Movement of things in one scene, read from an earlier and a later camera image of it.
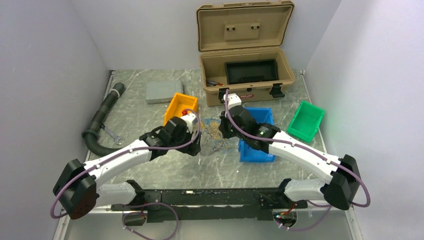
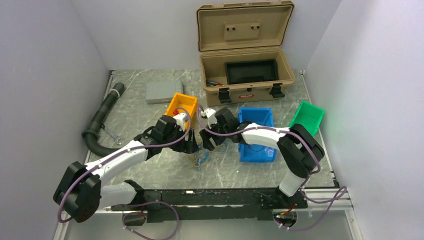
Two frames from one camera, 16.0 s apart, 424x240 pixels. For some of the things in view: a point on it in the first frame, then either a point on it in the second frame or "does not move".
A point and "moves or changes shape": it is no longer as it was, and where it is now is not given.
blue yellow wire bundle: [211, 124] moves or changes shape
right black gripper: [224, 127] to [210, 137]
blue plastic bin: [247, 153] does not move
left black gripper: [193, 148] does not move
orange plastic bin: [180, 103] does not move
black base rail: [180, 205] does not move
